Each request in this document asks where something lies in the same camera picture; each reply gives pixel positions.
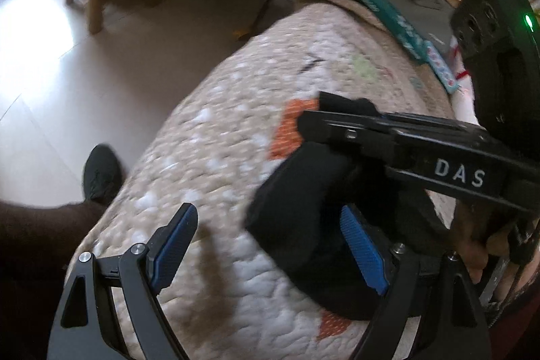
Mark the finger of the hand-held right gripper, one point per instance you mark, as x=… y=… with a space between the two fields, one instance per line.
x=337 y=130

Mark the teal printed box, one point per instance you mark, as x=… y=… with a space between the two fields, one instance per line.
x=400 y=20

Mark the beige quilted blanket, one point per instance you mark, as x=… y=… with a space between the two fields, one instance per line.
x=236 y=124

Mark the person's dark brown leg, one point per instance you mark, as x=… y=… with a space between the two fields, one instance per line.
x=33 y=267

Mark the person's black shoe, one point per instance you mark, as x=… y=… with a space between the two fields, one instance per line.
x=101 y=170

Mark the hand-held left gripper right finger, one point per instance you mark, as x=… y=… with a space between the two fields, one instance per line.
x=363 y=254

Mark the person's right hand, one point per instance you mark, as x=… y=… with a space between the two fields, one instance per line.
x=474 y=246

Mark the black pants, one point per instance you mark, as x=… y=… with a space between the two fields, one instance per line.
x=303 y=208

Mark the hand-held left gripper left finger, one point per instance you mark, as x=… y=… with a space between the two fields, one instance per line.
x=174 y=245

